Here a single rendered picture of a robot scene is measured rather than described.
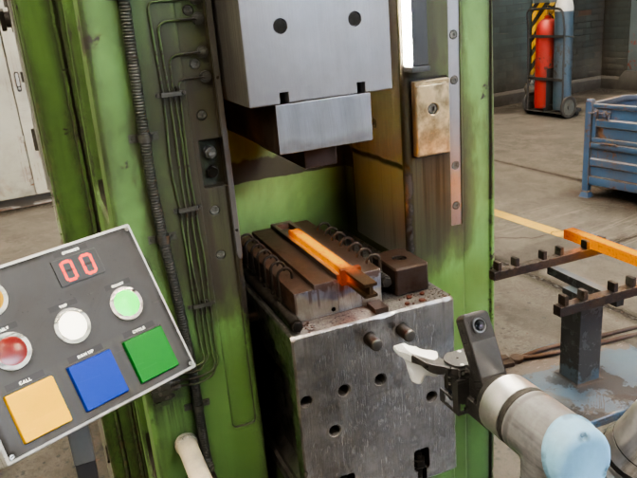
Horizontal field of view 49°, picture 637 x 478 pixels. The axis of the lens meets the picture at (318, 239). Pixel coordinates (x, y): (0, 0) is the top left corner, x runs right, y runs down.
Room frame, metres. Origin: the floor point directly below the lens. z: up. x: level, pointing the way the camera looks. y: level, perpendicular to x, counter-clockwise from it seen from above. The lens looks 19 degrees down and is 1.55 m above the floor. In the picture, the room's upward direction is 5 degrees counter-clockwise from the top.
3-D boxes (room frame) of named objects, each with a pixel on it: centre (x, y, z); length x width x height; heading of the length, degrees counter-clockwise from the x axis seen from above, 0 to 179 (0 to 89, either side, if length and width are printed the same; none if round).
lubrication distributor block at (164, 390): (1.33, 0.36, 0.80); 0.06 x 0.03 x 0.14; 111
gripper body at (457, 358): (0.93, -0.22, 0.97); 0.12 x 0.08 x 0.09; 21
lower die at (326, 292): (1.54, 0.04, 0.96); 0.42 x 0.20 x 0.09; 21
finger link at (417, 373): (1.00, -0.14, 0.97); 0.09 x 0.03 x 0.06; 53
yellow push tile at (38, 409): (0.91, 0.44, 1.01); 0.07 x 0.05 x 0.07; 136
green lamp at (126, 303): (1.08, 0.33, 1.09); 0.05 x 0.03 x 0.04; 111
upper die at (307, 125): (1.54, 0.04, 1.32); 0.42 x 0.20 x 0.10; 21
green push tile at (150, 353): (1.05, 0.30, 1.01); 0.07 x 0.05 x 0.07; 136
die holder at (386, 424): (1.57, 0.00, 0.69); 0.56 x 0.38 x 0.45; 21
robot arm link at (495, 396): (0.85, -0.26, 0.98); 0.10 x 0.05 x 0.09; 111
